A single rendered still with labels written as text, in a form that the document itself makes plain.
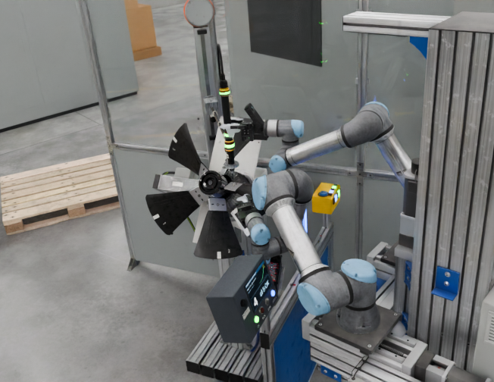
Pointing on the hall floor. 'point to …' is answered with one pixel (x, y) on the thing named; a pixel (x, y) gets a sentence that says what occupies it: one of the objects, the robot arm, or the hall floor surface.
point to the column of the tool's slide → (205, 83)
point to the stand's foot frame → (225, 359)
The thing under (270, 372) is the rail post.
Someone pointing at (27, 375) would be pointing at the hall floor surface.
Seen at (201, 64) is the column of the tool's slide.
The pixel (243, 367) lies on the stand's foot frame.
